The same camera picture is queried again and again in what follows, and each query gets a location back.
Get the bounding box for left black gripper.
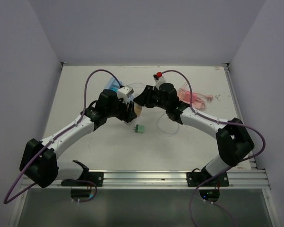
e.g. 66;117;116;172
106;95;135;122

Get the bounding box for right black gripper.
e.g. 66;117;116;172
135;84;170;110

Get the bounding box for tan cube socket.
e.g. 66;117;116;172
134;105;142;117

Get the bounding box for green charger plug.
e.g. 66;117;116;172
133;124;145;134

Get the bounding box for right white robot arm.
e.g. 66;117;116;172
134;83;255;186

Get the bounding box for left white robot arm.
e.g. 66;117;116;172
19;86;137;188

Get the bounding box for blue round plug adapter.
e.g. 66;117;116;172
110;87;118;92

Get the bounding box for red pink charger plug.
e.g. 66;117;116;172
182;93;191;104

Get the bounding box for blue power strip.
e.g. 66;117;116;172
105;78;120;90

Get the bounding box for pink power strip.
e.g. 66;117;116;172
179;94;204;110

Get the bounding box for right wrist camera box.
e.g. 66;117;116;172
153;72;166;90

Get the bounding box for pink cord with plug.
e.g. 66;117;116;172
178;80;214;112

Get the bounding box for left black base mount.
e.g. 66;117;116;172
61;171;104;187

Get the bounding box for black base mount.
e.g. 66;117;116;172
186;168;230;187
61;171;104;187

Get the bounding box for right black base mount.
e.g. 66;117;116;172
186;168;230;187

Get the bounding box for aluminium front rail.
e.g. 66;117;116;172
21;169;271;190

